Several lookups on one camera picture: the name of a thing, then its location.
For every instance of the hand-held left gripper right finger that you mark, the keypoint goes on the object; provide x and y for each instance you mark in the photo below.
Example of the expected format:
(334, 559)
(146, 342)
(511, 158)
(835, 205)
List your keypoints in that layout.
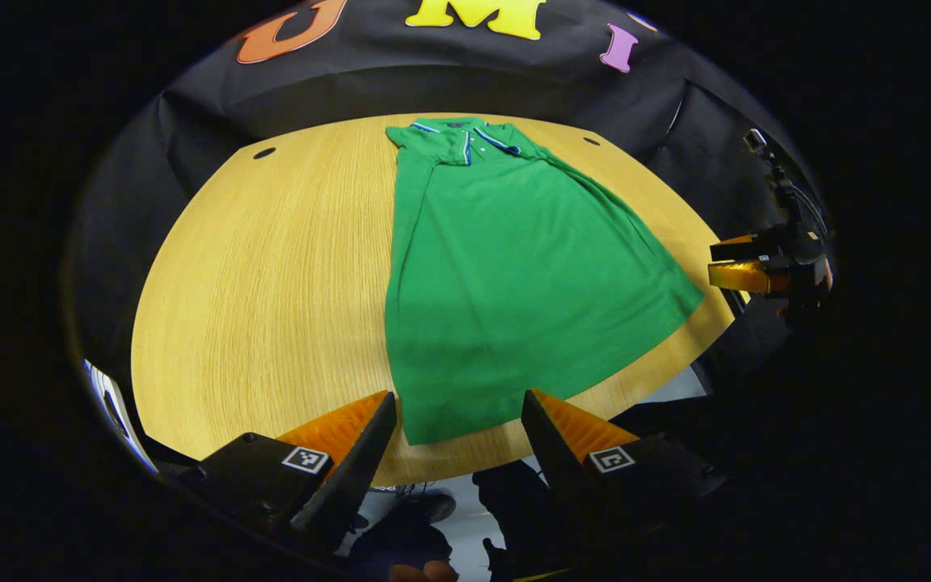
(554, 461)

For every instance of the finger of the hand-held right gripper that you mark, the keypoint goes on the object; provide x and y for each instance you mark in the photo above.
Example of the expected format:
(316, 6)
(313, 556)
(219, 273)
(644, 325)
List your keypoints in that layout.
(736, 277)
(736, 249)

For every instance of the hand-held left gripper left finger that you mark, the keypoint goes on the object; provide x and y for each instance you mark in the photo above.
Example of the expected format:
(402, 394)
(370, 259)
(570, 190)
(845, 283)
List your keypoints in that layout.
(352, 477)

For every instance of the green T-shirt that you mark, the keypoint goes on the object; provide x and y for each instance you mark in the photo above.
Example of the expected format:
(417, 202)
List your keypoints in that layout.
(514, 283)

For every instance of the black tripod stand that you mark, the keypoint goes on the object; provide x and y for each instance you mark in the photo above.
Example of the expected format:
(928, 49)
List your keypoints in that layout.
(781, 182)

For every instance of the person's dark shoe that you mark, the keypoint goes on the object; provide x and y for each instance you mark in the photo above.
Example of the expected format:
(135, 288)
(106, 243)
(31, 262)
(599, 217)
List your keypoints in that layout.
(433, 508)

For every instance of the black backdrop cloth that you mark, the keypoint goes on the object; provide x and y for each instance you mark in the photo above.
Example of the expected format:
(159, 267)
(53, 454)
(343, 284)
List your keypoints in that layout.
(433, 81)

